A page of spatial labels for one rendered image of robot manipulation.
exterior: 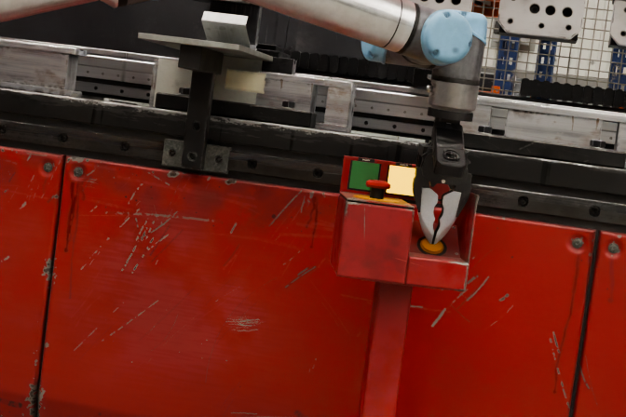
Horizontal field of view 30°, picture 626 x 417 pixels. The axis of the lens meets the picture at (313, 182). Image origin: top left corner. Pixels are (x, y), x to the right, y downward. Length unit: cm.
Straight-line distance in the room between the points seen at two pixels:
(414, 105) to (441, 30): 82
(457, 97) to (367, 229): 25
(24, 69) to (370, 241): 90
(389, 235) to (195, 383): 57
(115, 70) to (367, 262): 99
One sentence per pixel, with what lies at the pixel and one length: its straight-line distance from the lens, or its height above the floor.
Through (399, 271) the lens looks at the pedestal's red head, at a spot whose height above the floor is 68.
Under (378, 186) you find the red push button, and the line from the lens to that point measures 182.
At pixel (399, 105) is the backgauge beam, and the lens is 244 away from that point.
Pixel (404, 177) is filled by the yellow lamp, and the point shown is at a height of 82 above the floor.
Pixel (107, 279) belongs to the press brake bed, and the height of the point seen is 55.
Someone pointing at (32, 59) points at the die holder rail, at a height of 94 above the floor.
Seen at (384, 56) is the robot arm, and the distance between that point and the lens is 176.
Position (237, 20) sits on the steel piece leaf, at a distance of 219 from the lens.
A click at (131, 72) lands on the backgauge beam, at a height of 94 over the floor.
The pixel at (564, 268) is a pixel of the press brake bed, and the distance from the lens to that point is 205.
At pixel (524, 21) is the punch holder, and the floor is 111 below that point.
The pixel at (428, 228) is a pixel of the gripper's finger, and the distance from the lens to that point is 184.
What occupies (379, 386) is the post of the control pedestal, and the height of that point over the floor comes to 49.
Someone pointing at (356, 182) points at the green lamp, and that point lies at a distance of 191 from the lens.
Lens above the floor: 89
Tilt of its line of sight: 3 degrees down
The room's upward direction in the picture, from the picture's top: 7 degrees clockwise
